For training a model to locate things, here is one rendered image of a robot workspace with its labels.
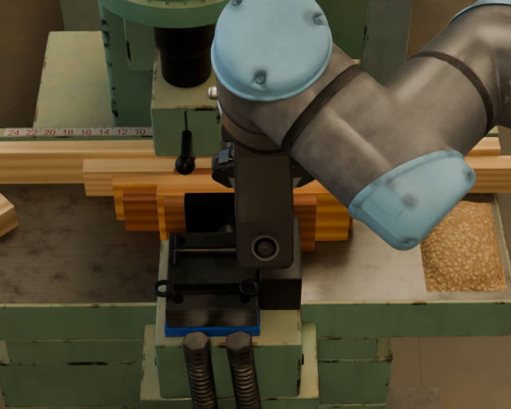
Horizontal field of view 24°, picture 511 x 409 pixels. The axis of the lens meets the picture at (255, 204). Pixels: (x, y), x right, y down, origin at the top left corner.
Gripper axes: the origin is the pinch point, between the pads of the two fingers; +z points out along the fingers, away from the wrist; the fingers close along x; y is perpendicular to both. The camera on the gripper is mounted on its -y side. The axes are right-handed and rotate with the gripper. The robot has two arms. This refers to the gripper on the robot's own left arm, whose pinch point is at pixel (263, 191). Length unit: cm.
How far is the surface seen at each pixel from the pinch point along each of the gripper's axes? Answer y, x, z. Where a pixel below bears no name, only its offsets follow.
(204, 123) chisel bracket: 9.2, 5.7, 9.1
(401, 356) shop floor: -4, -28, 123
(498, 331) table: -10.7, -25.2, 20.4
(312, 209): 1.3, -5.3, 13.9
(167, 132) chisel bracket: 8.6, 9.5, 10.2
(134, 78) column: 22.0, 15.1, 32.8
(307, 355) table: -13.5, -4.7, 16.5
